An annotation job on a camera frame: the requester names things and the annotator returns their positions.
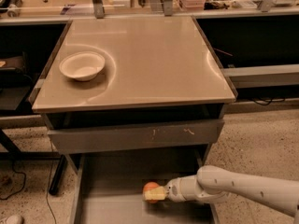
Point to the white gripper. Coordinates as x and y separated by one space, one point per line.
173 189

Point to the orange fruit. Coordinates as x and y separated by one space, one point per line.
150 185

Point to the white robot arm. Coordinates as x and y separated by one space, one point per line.
212 184

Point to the open grey middle drawer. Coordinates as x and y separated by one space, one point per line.
109 188

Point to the grey top drawer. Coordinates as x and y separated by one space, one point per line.
128 137

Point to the grey drawer cabinet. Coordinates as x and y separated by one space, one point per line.
157 70

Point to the black table leg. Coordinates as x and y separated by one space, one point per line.
55 182

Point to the white shoe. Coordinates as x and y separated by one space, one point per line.
14 219

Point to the white paper bowl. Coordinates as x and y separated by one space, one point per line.
82 66

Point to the black tool on bench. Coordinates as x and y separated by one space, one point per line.
11 7

